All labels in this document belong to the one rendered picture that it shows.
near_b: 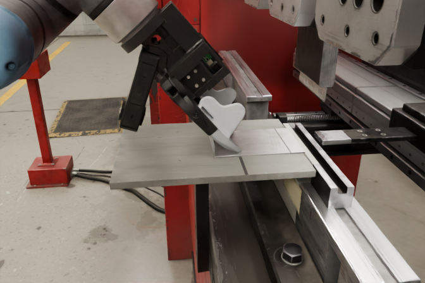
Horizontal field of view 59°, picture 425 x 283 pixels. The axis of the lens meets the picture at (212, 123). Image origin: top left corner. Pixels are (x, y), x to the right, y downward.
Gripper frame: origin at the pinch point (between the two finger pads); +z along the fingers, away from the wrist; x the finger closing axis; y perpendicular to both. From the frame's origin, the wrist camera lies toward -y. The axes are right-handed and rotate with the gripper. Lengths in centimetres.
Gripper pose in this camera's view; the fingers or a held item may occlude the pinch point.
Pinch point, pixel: (226, 139)
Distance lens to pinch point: 55.8
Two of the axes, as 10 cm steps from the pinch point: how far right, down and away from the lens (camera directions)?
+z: 6.5, 6.7, 3.6
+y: 7.5, -6.3, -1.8
